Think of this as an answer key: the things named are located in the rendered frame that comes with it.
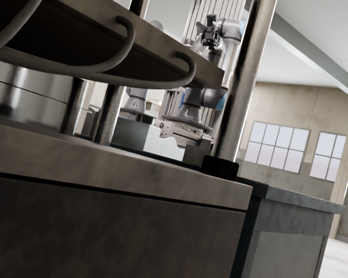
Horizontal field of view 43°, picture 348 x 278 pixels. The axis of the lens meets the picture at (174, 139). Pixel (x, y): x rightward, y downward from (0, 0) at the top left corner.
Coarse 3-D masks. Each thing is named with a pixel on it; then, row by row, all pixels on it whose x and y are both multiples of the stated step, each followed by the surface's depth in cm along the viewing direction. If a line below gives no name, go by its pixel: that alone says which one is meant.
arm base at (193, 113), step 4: (184, 104) 260; (188, 104) 258; (192, 104) 258; (184, 108) 259; (188, 108) 258; (192, 108) 258; (196, 108) 258; (200, 108) 261; (180, 112) 259; (184, 112) 257; (188, 112) 257; (192, 112) 257; (196, 112) 258; (200, 112) 261; (176, 116) 261; (180, 116) 258; (184, 116) 256; (188, 116) 256; (192, 116) 256; (196, 116) 257; (200, 116) 261; (196, 120) 257; (200, 120) 260
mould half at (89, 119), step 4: (88, 108) 208; (92, 112) 211; (88, 116) 209; (92, 116) 211; (88, 120) 210; (92, 120) 211; (84, 124) 208; (88, 124) 210; (84, 128) 208; (88, 128) 210; (84, 132) 209; (88, 132) 211
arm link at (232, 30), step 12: (228, 24) 257; (240, 24) 255; (228, 36) 257; (240, 36) 256; (228, 48) 257; (228, 60) 256; (228, 72) 257; (228, 84) 259; (204, 96) 256; (216, 96) 254; (216, 108) 256
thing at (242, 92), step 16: (256, 0) 109; (272, 0) 108; (256, 16) 108; (272, 16) 110; (256, 32) 107; (240, 48) 109; (256, 48) 107; (240, 64) 108; (256, 64) 108; (240, 80) 107; (240, 96) 107; (224, 112) 108; (240, 112) 107; (224, 128) 107; (240, 128) 107; (224, 144) 106; (208, 160) 106; (224, 160) 105; (224, 176) 105
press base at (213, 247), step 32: (0, 192) 57; (32, 192) 60; (64, 192) 64; (96, 192) 69; (128, 192) 80; (0, 224) 57; (32, 224) 61; (64, 224) 65; (96, 224) 70; (128, 224) 76; (160, 224) 83; (192, 224) 91; (224, 224) 102; (0, 256) 58; (32, 256) 62; (64, 256) 67; (96, 256) 72; (128, 256) 78; (160, 256) 85; (192, 256) 94; (224, 256) 104
